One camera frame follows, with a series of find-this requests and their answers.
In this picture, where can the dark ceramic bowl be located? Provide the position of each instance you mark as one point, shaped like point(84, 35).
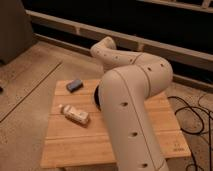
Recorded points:
point(96, 98)

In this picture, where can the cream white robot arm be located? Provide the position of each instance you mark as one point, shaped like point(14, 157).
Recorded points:
point(129, 79)

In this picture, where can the blue grey sponge block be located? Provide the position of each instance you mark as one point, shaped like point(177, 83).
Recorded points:
point(74, 85)

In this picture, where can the small white plastic bottle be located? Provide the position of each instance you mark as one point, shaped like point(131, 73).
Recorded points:
point(74, 114)

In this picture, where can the dark cabinet at left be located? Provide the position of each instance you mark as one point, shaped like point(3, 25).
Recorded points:
point(16, 33)

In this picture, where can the wooden shelf rail frame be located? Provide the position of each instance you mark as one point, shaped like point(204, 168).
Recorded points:
point(182, 36)

